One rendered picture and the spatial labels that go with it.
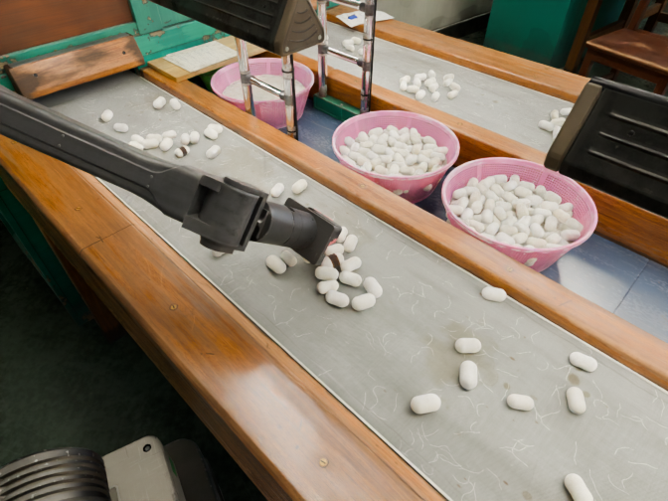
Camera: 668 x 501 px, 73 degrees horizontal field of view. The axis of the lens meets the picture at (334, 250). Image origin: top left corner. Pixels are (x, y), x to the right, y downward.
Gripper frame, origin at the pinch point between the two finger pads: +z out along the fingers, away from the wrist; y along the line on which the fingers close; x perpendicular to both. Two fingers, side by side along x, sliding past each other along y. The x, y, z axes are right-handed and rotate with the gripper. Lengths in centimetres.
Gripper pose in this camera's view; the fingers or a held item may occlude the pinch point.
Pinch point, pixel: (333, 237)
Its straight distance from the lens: 75.0
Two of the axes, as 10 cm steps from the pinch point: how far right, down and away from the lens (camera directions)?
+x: -4.7, 8.6, 1.9
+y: -7.1, -4.9, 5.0
